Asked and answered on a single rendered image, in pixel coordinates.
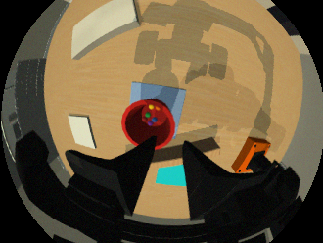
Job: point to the pale cream square tile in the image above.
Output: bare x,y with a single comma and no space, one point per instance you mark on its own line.
81,129

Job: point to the red cup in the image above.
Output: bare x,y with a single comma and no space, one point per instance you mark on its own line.
137,131

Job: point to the cream flat rectangular pad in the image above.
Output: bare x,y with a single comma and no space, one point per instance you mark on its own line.
101,25

